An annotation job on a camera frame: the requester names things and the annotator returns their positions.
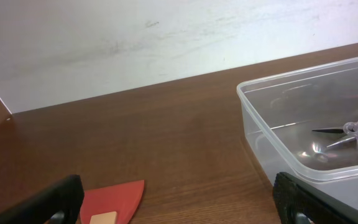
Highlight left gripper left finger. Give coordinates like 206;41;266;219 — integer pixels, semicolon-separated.
0;174;85;224

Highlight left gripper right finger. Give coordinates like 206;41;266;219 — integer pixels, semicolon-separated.
273;172;358;224

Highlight orange black long-nose pliers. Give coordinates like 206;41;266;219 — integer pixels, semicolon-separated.
311;105;358;149

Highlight clear plastic container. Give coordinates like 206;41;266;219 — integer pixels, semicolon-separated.
237;57;358;209

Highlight orange scraper wooden handle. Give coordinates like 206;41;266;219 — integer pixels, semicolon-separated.
80;180;145;224

